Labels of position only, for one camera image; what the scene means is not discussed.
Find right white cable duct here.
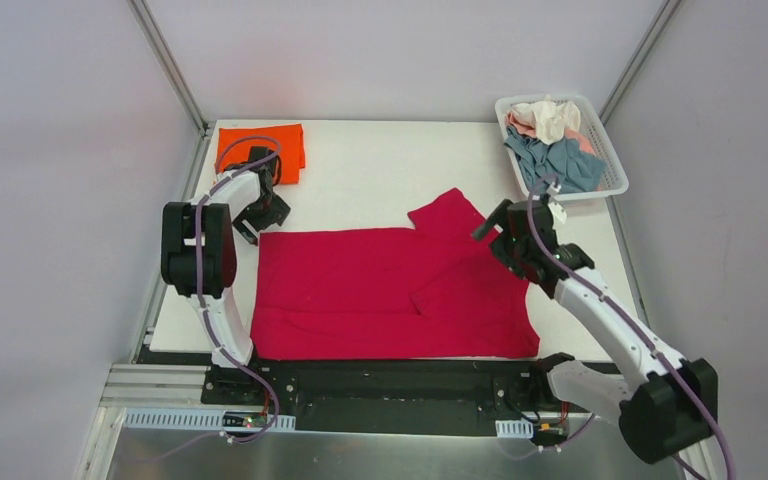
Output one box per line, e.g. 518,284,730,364
495,419,534,440

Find left white cable duct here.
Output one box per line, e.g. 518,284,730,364
123,408,273,433

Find grey blue t shirt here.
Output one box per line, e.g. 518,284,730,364
504,127,607,193

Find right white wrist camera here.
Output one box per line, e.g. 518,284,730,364
545,183,568,224

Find white cable duct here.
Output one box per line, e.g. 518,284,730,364
123,408,273,433
495,419,534,440

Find right aluminium frame rail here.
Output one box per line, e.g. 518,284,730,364
599,0,683,125

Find cream white t shirt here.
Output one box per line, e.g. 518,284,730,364
505,97,582,145

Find crimson red t shirt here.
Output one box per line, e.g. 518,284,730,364
251,188,540,361

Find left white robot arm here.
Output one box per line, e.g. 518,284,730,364
160,136,291,405

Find left aluminium frame rail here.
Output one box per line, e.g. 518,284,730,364
128,0,213,362

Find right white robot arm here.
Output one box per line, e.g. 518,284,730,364
472,195,721,464

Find light pink t shirt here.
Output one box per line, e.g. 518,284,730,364
504,112,595,155

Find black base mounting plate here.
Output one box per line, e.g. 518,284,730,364
137,349,582,436

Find aluminium frame rail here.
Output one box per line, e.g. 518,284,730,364
128,0,213,362
599,0,683,125

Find folded orange t shirt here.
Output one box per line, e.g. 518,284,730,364
214,123,306,185

